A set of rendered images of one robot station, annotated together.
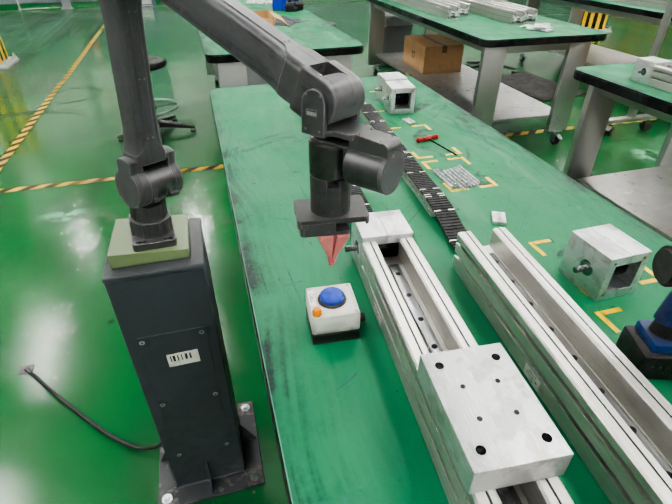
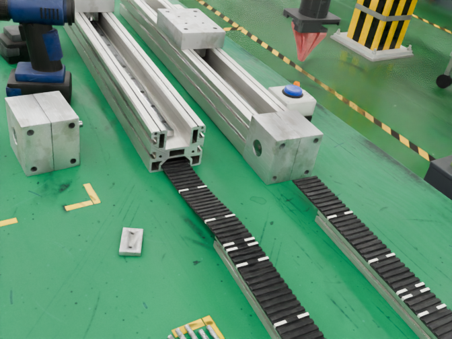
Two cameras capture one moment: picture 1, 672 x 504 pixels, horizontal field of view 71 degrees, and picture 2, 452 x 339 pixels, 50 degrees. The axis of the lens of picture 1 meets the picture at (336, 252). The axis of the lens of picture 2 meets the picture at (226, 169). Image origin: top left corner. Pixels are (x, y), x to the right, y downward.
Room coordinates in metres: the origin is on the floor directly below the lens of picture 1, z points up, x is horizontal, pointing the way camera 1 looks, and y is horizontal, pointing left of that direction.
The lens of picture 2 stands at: (1.47, -0.47, 1.29)
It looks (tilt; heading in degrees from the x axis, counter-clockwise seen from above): 35 degrees down; 158
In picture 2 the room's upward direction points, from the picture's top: 10 degrees clockwise
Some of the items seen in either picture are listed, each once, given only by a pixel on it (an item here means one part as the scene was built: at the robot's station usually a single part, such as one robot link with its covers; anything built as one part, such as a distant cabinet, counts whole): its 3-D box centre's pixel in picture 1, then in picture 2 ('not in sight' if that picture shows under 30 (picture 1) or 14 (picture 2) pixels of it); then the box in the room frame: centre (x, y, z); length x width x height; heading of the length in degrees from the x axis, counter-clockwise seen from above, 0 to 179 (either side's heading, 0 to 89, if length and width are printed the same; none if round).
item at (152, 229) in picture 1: (150, 218); not in sight; (0.85, 0.39, 0.84); 0.12 x 0.09 x 0.08; 24
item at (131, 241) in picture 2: (498, 218); (131, 241); (0.95, -0.38, 0.78); 0.05 x 0.03 x 0.01; 168
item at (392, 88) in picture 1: (396, 97); not in sight; (1.76, -0.22, 0.83); 0.11 x 0.10 x 0.10; 99
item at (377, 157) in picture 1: (358, 137); not in sight; (0.57, -0.03, 1.13); 0.12 x 0.09 x 0.12; 54
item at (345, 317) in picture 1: (337, 311); (286, 105); (0.59, 0.00, 0.81); 0.10 x 0.08 x 0.06; 101
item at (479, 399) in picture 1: (483, 417); (189, 33); (0.34, -0.17, 0.87); 0.16 x 0.11 x 0.07; 11
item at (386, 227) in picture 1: (374, 244); (286, 145); (0.78, -0.08, 0.83); 0.12 x 0.09 x 0.10; 101
